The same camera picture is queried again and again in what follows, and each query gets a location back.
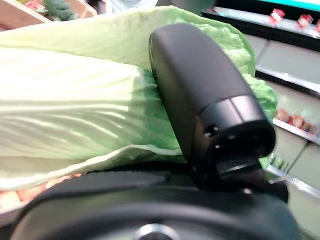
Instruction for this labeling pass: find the green white napa cabbage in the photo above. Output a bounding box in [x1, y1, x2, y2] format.
[0, 4, 278, 192]

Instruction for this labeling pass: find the red packaged item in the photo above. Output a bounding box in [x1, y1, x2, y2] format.
[276, 107, 291, 122]
[289, 113, 311, 131]
[296, 13, 315, 31]
[266, 7, 286, 26]

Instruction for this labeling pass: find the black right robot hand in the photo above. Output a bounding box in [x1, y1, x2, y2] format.
[9, 23, 301, 240]

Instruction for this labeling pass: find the green broccoli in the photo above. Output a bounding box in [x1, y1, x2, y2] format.
[42, 0, 77, 22]

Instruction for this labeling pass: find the dark retail shelf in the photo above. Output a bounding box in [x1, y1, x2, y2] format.
[199, 0, 320, 201]

